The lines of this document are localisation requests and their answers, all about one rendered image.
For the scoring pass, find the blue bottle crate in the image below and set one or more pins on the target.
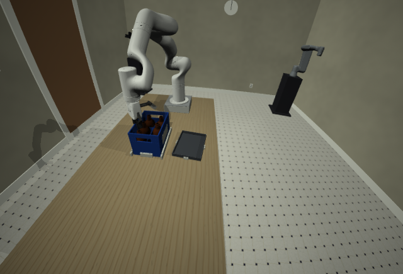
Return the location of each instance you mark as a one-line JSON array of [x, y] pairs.
[[155, 143]]

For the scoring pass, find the brown ceramic bottle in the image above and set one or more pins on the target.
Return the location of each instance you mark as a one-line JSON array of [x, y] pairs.
[[150, 122], [161, 120]]

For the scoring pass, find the brown glass bottle with green label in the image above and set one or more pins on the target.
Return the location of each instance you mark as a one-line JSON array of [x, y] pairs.
[[156, 129]]

